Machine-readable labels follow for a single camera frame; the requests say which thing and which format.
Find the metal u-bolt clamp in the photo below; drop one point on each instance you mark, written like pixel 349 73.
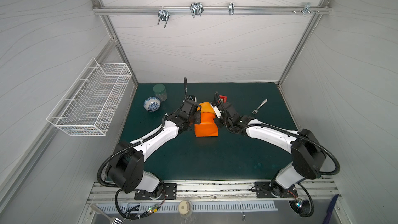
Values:
pixel 163 16
pixel 196 9

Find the green lidded glass jar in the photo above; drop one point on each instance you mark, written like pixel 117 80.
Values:
pixel 160 92

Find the white wire basket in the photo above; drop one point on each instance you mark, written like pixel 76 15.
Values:
pixel 89 105

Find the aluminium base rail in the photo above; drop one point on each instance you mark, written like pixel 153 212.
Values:
pixel 249 189

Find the blue handled tool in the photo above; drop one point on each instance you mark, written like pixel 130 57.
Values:
pixel 330 209

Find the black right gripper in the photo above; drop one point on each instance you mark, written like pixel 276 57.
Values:
pixel 218 121

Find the metal u-bolt clamp middle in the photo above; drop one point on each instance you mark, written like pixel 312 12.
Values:
pixel 196 9

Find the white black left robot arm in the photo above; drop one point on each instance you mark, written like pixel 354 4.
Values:
pixel 124 169

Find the aluminium cross rail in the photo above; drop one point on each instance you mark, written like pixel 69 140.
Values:
pixel 208 10

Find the fork with white handle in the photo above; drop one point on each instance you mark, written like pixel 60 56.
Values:
pixel 255 111

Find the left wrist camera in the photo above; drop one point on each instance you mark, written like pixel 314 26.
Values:
pixel 190 107

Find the blue white ceramic bowl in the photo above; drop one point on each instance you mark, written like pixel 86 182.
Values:
pixel 152 104

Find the orange wrapping paper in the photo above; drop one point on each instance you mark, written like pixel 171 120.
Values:
pixel 207 127

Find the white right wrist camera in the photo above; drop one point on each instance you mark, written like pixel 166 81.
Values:
pixel 216 108

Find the metal u-bolt clamp left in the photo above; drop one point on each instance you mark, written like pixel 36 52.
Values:
pixel 163 16

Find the red tape dispenser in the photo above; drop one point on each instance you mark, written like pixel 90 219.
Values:
pixel 222 99

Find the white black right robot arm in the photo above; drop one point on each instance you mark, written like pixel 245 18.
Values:
pixel 309 159

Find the metal bracket clamp right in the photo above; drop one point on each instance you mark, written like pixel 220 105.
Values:
pixel 307 10

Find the metal ring clamp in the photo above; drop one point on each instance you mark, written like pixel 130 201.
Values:
pixel 231 9

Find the round white puck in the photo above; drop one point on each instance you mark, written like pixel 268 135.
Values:
pixel 185 208

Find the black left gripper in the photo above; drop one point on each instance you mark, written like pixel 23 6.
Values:
pixel 197 115

